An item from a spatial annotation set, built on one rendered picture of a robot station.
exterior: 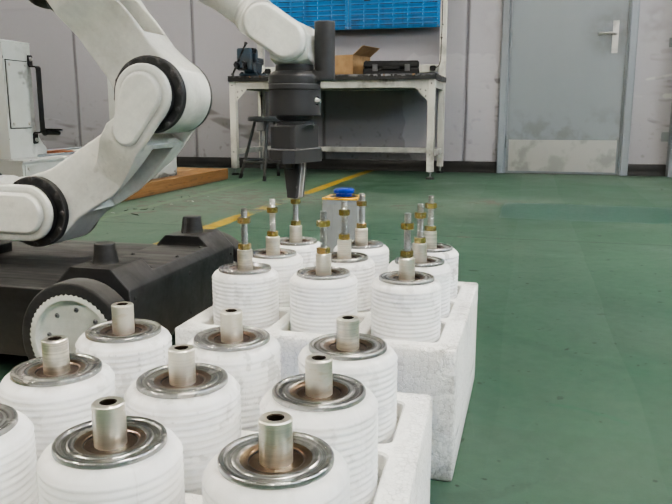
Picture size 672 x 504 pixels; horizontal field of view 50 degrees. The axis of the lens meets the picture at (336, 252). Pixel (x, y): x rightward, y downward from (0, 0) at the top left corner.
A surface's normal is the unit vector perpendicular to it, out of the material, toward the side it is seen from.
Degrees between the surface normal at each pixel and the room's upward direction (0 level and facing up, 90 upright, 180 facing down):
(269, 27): 90
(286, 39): 90
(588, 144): 90
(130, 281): 45
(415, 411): 0
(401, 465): 0
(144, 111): 90
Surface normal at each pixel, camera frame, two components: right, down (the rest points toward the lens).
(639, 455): 0.00, -0.98
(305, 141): 0.88, 0.09
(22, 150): 0.97, 0.05
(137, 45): -0.25, 0.18
